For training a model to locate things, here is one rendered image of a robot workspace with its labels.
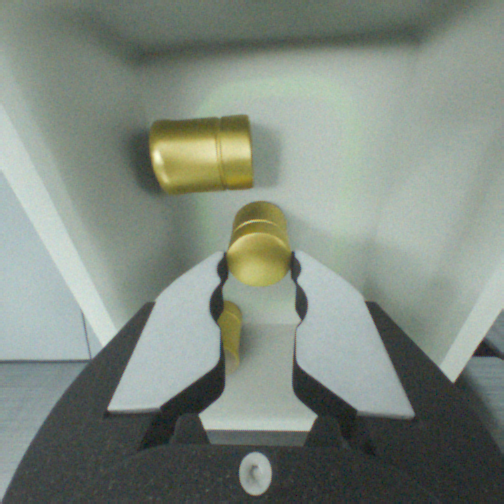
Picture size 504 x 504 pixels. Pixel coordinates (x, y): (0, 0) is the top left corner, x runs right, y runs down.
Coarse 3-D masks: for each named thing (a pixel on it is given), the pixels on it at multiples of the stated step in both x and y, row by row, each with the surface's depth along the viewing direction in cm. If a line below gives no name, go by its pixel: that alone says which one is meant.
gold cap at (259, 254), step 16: (240, 208) 15; (256, 208) 14; (272, 208) 14; (240, 224) 12; (256, 224) 12; (272, 224) 12; (240, 240) 11; (256, 240) 11; (272, 240) 11; (288, 240) 12; (240, 256) 12; (256, 256) 12; (272, 256) 12; (288, 256) 12; (240, 272) 12; (256, 272) 12; (272, 272) 12
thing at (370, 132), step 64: (0, 0) 6; (64, 0) 7; (128, 0) 8; (192, 0) 8; (256, 0) 8; (320, 0) 8; (384, 0) 8; (448, 0) 9; (0, 64) 6; (64, 64) 8; (128, 64) 11; (192, 64) 11; (256, 64) 11; (320, 64) 11; (384, 64) 11; (448, 64) 10; (0, 128) 7; (64, 128) 8; (128, 128) 11; (256, 128) 13; (320, 128) 13; (384, 128) 12; (448, 128) 10; (64, 192) 8; (128, 192) 11; (256, 192) 14; (320, 192) 14; (384, 192) 14; (448, 192) 10; (64, 256) 9; (128, 256) 11; (192, 256) 17; (320, 256) 17; (384, 256) 15; (448, 256) 10; (128, 320) 12; (256, 320) 20; (448, 320) 11; (256, 384) 16
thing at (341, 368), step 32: (320, 288) 9; (352, 288) 9; (320, 320) 8; (352, 320) 8; (320, 352) 7; (352, 352) 7; (384, 352) 7; (320, 384) 6; (352, 384) 6; (384, 384) 6; (352, 416) 6; (384, 416) 6
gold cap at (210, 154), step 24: (168, 120) 11; (192, 120) 11; (216, 120) 10; (240, 120) 10; (168, 144) 10; (192, 144) 10; (216, 144) 10; (240, 144) 10; (168, 168) 10; (192, 168) 10; (216, 168) 10; (240, 168) 10; (168, 192) 12; (192, 192) 12
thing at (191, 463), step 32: (192, 416) 5; (320, 416) 5; (160, 448) 5; (192, 448) 5; (224, 448) 5; (256, 448) 5; (288, 448) 5; (320, 448) 5; (96, 480) 4; (128, 480) 4; (160, 480) 4; (192, 480) 4; (224, 480) 4; (256, 480) 4; (288, 480) 4; (320, 480) 4; (352, 480) 4; (384, 480) 4
